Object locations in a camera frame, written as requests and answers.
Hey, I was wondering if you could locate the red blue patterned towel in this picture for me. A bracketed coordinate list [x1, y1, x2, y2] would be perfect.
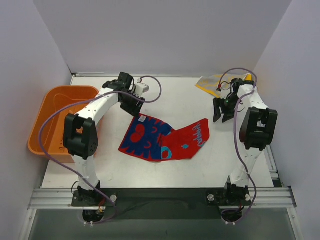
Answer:
[118, 114, 210, 162]

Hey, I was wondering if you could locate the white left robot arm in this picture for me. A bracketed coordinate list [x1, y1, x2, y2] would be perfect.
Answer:
[63, 72, 149, 206]

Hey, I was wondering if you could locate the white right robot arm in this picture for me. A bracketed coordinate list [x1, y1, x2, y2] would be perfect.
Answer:
[213, 78, 278, 206]

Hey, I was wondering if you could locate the grey yellow towel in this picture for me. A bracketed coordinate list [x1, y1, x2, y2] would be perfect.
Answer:
[195, 73, 254, 98]

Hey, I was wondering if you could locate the orange plastic basket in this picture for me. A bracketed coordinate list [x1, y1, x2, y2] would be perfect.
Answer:
[27, 85, 99, 164]

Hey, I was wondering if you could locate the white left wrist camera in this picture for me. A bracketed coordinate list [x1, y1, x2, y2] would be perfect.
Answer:
[134, 83, 150, 96]

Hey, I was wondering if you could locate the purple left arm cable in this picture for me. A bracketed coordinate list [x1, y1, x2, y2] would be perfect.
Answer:
[38, 75, 163, 225]

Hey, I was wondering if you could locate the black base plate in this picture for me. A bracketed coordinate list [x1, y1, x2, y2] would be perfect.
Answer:
[71, 188, 251, 222]

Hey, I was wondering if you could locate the aluminium front rail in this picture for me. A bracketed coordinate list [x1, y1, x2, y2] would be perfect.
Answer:
[28, 187, 297, 209]

